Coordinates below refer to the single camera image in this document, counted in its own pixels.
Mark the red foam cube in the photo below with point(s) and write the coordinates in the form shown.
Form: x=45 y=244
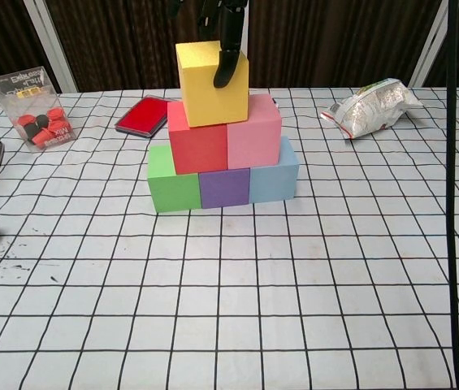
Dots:
x=198 y=148

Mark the white grid tablecloth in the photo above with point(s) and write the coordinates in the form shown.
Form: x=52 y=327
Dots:
x=253 y=304

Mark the red ink pad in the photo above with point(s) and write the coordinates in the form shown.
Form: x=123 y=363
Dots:
x=145 y=115

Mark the green foam cube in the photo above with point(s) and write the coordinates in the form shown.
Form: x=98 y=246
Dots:
x=176 y=193

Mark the light blue foam cube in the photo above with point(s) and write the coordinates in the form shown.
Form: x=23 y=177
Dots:
x=274 y=183

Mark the pink foam cube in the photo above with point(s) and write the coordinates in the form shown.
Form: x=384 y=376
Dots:
x=253 y=140

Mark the white partition frame post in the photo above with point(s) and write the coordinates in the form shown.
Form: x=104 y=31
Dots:
x=430 y=44
x=246 y=40
x=50 y=44

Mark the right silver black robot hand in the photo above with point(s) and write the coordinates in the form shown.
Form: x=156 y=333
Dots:
x=229 y=40

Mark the clear box with red caps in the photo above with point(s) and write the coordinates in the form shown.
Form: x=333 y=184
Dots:
x=34 y=109

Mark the purple foam cube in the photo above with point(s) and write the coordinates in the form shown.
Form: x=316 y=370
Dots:
x=225 y=189

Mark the yellow foam cube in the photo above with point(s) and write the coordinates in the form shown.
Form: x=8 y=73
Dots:
x=213 y=101

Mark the crumpled snack bag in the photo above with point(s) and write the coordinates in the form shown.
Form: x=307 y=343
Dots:
x=371 y=109

